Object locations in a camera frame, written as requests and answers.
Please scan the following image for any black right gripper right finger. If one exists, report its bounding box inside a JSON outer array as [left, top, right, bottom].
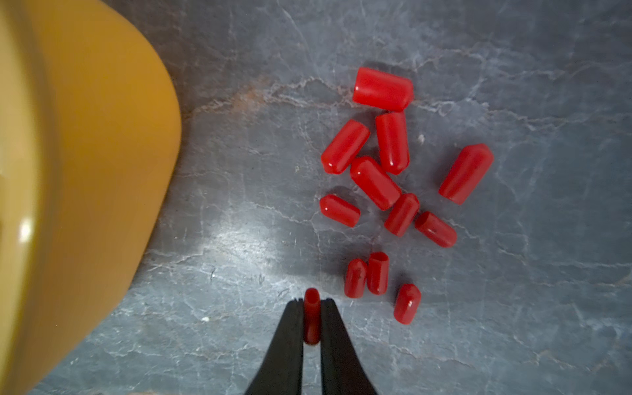
[[320, 299, 377, 395]]

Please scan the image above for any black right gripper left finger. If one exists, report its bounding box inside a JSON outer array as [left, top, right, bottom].
[[245, 299, 304, 394]]

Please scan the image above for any red screw protection sleeve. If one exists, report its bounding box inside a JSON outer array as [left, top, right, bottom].
[[321, 119, 370, 174], [439, 143, 494, 205], [319, 194, 360, 227], [344, 258, 367, 299], [350, 156, 402, 211], [393, 283, 422, 325], [366, 252, 389, 296], [352, 67, 414, 112], [303, 288, 321, 346], [415, 212, 458, 248], [384, 194, 420, 237], [376, 112, 410, 174]]

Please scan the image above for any yellow plastic storage box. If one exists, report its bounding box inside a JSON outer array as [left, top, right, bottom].
[[1, 1, 181, 394]]

